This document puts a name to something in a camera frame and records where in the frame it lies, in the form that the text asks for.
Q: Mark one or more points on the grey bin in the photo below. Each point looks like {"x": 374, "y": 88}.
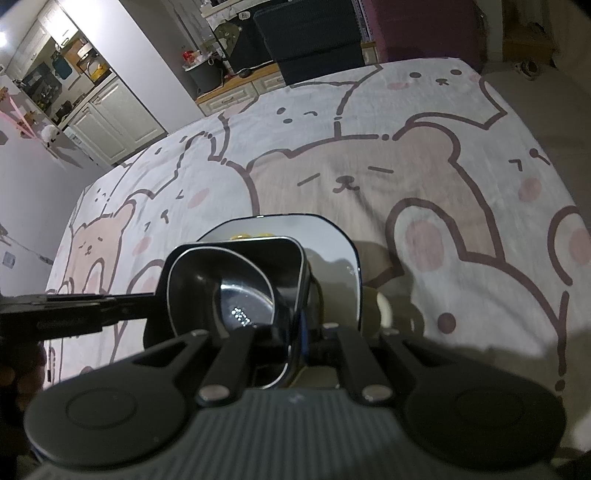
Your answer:
{"x": 207, "y": 76}

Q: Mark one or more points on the yellow-rimmed floral bowl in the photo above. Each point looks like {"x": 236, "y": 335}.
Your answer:
{"x": 238, "y": 237}

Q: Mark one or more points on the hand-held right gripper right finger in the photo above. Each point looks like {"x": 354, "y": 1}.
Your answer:
{"x": 304, "y": 334}

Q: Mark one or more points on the dark storage box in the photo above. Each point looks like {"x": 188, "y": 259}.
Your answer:
{"x": 309, "y": 41}

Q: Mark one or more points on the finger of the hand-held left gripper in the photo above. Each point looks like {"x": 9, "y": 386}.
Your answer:
{"x": 69, "y": 314}

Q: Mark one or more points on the bear printed blanket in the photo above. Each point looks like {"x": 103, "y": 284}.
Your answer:
{"x": 415, "y": 161}

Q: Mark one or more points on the white kitchen cabinet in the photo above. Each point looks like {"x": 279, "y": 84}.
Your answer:
{"x": 120, "y": 120}

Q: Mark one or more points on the large square steel container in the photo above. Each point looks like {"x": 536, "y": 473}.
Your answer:
{"x": 332, "y": 258}

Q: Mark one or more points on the small rectangular steel container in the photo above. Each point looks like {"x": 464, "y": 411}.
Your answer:
{"x": 286, "y": 277}

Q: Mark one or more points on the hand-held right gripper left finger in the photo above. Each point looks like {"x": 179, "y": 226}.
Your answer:
{"x": 231, "y": 360}

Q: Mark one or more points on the cardboard box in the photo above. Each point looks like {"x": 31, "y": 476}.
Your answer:
{"x": 531, "y": 46}

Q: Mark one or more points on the person's left hand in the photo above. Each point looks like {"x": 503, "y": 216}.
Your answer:
{"x": 23, "y": 376}

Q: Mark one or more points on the purple fabric box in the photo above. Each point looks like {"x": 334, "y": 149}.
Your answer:
{"x": 425, "y": 32}

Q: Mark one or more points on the teal hanging bag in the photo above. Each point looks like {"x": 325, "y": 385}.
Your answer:
{"x": 63, "y": 67}

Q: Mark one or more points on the low wooden drawer cabinet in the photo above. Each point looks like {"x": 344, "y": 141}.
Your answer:
{"x": 235, "y": 94}

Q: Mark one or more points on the round steel bowl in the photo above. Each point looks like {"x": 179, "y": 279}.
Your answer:
{"x": 203, "y": 286}

